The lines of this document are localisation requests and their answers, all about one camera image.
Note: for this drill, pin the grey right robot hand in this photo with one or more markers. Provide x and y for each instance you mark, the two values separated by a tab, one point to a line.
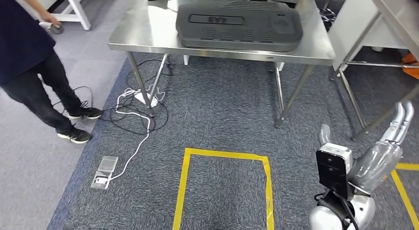
376	163

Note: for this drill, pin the person's hand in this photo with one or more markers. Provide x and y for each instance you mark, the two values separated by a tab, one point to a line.
49	18

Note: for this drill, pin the grey round handheld device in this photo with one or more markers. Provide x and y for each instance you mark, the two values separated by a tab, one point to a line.
56	28

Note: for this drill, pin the person's forearm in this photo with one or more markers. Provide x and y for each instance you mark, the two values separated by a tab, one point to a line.
31	2

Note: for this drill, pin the stainless steel workbench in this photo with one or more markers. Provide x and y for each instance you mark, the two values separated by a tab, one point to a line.
147	35

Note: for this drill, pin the person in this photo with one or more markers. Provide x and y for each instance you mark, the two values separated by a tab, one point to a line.
23	51

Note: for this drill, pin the orange object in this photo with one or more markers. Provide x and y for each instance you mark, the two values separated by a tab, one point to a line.
410	66

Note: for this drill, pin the white power strip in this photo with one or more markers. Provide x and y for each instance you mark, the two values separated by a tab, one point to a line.
145	99

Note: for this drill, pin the white desk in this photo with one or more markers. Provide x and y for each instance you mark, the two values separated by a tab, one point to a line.
350	18

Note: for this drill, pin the stainless steel table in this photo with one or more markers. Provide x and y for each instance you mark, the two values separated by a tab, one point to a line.
396	9

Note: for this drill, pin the large black plastic cover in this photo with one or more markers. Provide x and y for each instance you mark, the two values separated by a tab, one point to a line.
229	35

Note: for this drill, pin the white folding table frame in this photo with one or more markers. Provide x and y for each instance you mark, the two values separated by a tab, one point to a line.
80	15

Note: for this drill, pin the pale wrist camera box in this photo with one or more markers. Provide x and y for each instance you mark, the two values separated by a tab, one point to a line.
340	151

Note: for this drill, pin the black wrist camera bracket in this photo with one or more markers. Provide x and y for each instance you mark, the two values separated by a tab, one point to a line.
332	174

